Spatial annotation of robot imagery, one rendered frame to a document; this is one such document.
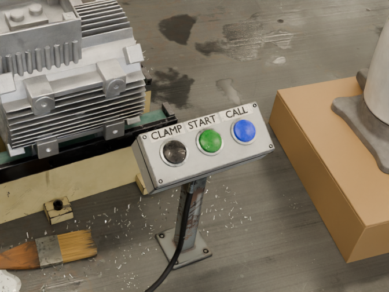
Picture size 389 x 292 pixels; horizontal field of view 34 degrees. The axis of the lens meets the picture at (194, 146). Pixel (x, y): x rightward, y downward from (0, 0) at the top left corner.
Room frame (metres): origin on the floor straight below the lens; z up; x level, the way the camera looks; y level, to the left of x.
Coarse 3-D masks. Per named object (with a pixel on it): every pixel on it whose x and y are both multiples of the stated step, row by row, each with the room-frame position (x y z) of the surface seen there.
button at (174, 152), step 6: (168, 144) 0.52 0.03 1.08; (174, 144) 0.52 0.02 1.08; (180, 144) 0.52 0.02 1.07; (168, 150) 0.51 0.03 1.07; (174, 150) 0.51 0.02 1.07; (180, 150) 0.52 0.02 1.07; (168, 156) 0.51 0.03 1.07; (174, 156) 0.51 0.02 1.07; (180, 156) 0.51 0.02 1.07; (174, 162) 0.50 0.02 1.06; (180, 162) 0.51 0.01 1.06
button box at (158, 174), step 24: (192, 120) 0.56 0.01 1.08; (216, 120) 0.57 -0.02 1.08; (144, 144) 0.52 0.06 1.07; (192, 144) 0.53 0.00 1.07; (240, 144) 0.56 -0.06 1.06; (264, 144) 0.57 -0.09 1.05; (144, 168) 0.51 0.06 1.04; (168, 168) 0.50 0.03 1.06; (192, 168) 0.51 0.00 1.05; (216, 168) 0.52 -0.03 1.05
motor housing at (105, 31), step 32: (96, 32) 0.68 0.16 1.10; (128, 32) 0.70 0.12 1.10; (64, 64) 0.63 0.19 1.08; (0, 96) 0.57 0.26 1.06; (64, 96) 0.60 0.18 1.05; (96, 96) 0.62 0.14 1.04; (128, 96) 0.64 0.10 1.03; (0, 128) 0.62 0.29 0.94; (32, 128) 0.57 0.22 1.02; (64, 128) 0.59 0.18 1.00; (96, 128) 0.62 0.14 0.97
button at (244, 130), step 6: (240, 120) 0.58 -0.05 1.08; (246, 120) 0.58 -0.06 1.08; (234, 126) 0.57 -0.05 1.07; (240, 126) 0.57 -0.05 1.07; (246, 126) 0.57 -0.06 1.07; (252, 126) 0.58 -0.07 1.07; (234, 132) 0.56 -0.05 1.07; (240, 132) 0.56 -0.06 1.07; (246, 132) 0.57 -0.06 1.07; (252, 132) 0.57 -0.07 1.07; (240, 138) 0.56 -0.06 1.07; (246, 138) 0.56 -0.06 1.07; (252, 138) 0.56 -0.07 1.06
